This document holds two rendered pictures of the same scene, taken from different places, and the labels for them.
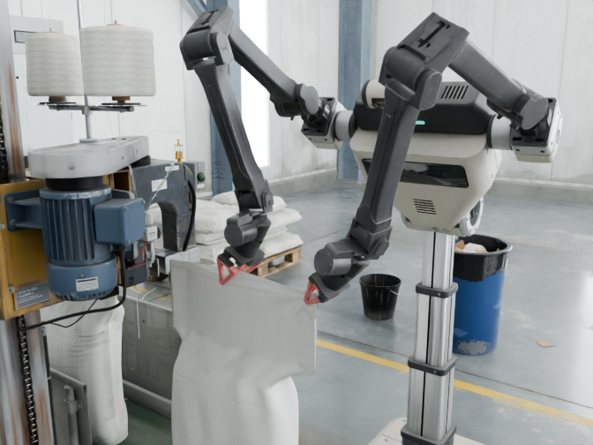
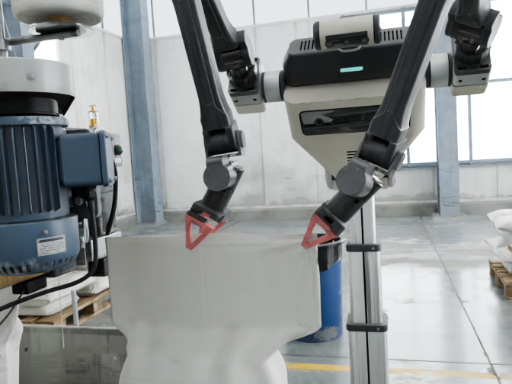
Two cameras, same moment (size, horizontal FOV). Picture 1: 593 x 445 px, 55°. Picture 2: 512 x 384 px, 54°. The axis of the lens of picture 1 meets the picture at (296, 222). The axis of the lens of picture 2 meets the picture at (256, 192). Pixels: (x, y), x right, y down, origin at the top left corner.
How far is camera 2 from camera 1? 0.62 m
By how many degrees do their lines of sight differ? 22
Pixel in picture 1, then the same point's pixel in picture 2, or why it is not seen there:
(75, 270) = (36, 225)
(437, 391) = (382, 349)
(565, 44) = not seen: hidden behind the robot
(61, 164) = (17, 72)
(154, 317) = (43, 340)
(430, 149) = (373, 91)
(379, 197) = (408, 97)
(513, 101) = (484, 14)
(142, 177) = not seen: hidden behind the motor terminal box
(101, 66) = not seen: outside the picture
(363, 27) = (147, 88)
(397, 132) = (440, 14)
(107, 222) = (79, 155)
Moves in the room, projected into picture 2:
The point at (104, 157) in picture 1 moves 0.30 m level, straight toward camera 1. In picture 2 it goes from (68, 72) to (157, 30)
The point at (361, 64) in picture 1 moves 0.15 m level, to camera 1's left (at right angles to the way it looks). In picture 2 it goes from (148, 118) to (141, 119)
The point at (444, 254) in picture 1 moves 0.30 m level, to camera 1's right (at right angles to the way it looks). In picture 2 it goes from (372, 208) to (448, 200)
